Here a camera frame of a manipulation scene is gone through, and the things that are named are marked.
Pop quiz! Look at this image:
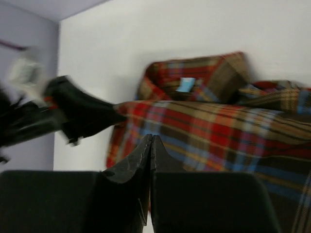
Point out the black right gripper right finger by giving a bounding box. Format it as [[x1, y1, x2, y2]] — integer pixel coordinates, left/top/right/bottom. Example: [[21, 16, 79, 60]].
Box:
[[150, 135, 281, 233]]

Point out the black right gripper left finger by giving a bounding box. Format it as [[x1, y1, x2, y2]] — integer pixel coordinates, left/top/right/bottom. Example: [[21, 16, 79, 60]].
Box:
[[0, 135, 152, 233]]

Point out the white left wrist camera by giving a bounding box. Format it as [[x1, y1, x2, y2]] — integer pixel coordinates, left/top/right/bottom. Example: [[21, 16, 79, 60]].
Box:
[[8, 47, 50, 105]]

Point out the plaid long sleeve shirt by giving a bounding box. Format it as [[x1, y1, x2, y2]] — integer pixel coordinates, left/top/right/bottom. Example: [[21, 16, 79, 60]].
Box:
[[106, 52, 311, 233]]

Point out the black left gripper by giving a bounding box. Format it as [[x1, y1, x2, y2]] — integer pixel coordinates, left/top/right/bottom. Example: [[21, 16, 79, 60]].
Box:
[[0, 76, 125, 148]]

